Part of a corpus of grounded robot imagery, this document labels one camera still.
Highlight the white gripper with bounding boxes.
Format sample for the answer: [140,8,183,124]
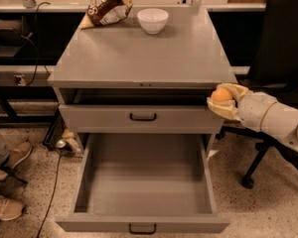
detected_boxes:
[207,83,277,132]

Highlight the orange fruit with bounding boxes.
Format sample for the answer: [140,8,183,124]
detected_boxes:
[211,87,233,102]

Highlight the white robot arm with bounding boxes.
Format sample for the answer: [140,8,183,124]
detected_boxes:
[207,83,298,152]

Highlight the grey drawer cabinet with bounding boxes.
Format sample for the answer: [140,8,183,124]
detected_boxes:
[49,6,235,150]

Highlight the open grey bottom drawer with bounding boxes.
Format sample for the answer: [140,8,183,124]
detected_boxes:
[56,134,229,235]

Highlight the closed grey middle drawer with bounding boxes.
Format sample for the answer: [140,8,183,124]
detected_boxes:
[59,104,224,134]

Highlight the black office chair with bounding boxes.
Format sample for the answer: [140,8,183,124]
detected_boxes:
[223,0,298,188]

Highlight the white bowl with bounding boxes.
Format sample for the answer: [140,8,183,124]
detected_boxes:
[137,8,169,34]

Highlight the brown chip bag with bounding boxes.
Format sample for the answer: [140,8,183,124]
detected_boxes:
[78,0,133,29]

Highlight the tan shoe lower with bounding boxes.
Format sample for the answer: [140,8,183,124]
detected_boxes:
[0,195,25,221]

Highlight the black floor cable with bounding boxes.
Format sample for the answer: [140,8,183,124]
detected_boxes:
[35,151,64,238]

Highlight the wall power outlet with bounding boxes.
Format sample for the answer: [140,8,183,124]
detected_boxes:
[15,74,26,86]

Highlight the black hanging cable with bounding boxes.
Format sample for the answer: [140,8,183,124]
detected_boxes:
[21,1,52,86]

